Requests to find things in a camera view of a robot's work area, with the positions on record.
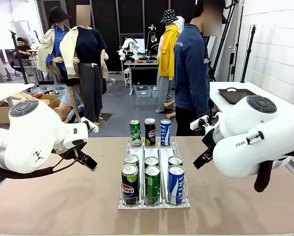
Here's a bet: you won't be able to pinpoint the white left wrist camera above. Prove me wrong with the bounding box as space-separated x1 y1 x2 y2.
80 117 99 134

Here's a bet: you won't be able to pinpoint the white side table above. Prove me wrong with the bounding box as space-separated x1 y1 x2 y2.
209 81 294 118

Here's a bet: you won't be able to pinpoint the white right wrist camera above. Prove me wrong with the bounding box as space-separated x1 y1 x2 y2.
190 115 210 131

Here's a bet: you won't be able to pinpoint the patterned bucket hat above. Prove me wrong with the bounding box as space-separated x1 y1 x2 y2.
160 9 179 24

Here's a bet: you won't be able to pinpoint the mannequin with yellow jacket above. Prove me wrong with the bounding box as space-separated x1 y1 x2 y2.
155 22 182 114

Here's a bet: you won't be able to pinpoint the mannequin with navy shirt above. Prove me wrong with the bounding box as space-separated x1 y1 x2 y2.
60 4 110 126

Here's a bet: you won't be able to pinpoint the black camera tripod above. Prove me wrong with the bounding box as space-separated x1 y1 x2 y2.
8 29 29 85

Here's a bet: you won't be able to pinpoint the dark serving tray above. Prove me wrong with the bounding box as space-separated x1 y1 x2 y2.
217 88 258 105

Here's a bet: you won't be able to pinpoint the blue Pocari Sweat can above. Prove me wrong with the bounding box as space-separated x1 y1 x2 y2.
168 164 185 206
160 119 172 147
167 155 184 168

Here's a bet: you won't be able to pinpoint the seated man in black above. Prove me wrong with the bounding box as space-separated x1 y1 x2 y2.
9 36 32 72

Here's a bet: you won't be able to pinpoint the background work table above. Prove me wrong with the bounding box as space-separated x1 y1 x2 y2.
123 59 160 96

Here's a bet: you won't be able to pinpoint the person in blue denim jacket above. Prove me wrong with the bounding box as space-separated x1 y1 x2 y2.
173 0 224 137

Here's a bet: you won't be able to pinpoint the lying mannequin in light blue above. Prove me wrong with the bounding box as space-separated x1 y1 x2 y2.
50 93 86 123

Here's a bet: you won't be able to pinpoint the black right arm cable sleeve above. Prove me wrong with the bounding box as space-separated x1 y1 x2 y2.
254 148 294 193

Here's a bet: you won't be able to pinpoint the brown cardboard box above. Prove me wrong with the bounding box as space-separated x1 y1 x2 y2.
0 92 62 124

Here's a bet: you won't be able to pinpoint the mannequin with blue shirt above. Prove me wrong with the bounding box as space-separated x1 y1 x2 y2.
37 14 75 87

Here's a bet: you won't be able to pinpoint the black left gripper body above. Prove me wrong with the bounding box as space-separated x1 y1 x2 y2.
52 141 89 160

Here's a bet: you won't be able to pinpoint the black brimmed hat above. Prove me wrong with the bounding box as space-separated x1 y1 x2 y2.
48 6 72 25

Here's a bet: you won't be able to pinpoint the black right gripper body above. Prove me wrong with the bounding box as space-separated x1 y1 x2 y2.
201 129 219 158

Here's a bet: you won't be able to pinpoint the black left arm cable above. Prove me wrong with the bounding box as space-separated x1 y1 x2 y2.
0 147 80 179

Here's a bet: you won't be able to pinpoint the white desk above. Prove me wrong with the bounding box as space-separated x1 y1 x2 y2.
0 83 36 109

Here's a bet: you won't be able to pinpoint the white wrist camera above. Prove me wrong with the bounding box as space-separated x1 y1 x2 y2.
80 117 99 134
190 115 210 131

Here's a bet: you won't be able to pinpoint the green Chilsung cider can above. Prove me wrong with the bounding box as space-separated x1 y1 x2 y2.
144 156 160 169
129 119 142 148
144 165 161 207

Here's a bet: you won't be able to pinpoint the black Pepsi can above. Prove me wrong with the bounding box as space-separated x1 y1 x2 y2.
144 118 157 148
123 154 140 168
121 163 140 207

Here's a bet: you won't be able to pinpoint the black light stand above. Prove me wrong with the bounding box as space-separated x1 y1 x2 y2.
240 24 258 83

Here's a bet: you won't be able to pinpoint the white plastic can rack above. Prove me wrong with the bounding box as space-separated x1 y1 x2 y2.
118 137 191 210

